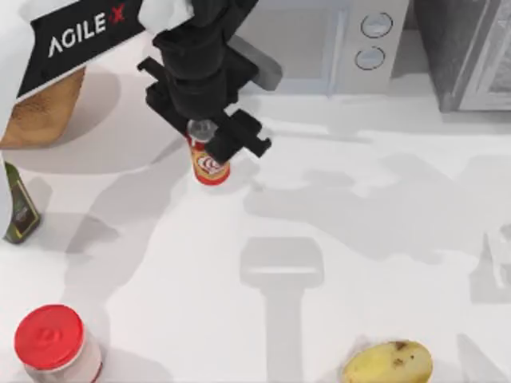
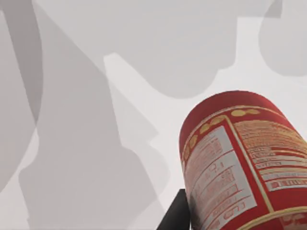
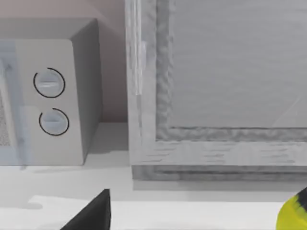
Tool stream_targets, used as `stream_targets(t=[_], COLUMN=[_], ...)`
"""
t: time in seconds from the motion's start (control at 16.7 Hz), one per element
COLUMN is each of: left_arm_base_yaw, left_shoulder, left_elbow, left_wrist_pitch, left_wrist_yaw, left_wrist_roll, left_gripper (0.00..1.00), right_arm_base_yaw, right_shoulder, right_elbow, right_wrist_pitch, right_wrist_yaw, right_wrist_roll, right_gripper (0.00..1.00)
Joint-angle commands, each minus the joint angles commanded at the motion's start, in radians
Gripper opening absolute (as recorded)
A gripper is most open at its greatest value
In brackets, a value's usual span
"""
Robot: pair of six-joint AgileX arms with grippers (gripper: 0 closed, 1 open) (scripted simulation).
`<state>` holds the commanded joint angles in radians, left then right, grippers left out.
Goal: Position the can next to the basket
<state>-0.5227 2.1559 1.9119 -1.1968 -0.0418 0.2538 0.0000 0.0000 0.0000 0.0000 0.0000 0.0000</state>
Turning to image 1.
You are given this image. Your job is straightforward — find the red and orange bottle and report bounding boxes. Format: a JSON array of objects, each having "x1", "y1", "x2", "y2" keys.
[{"x1": 185, "y1": 119, "x2": 232, "y2": 187}]

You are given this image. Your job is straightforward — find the pale microwave oven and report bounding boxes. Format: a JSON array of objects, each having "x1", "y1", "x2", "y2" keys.
[{"x1": 235, "y1": 0, "x2": 409, "y2": 100}]

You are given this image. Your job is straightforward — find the wooden board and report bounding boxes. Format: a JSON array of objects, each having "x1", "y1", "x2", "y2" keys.
[{"x1": 0, "y1": 65, "x2": 88, "y2": 150}]

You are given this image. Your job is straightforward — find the round microwave knob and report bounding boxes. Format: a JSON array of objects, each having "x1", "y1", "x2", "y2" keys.
[
  {"x1": 360, "y1": 11, "x2": 395, "y2": 40},
  {"x1": 354, "y1": 45, "x2": 387, "y2": 72}
]

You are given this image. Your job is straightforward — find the dark green bottle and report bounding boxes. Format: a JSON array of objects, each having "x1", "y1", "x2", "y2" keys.
[{"x1": 2, "y1": 160, "x2": 42, "y2": 245}]

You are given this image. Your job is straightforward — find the red lidded clear jar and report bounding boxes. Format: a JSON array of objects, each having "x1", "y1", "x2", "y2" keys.
[{"x1": 14, "y1": 304, "x2": 105, "y2": 383}]

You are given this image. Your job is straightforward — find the grey cabinet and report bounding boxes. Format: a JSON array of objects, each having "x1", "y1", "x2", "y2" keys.
[{"x1": 412, "y1": 0, "x2": 511, "y2": 116}]

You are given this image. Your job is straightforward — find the yellow potato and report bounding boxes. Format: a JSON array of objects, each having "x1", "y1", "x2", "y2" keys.
[{"x1": 340, "y1": 338, "x2": 434, "y2": 383}]

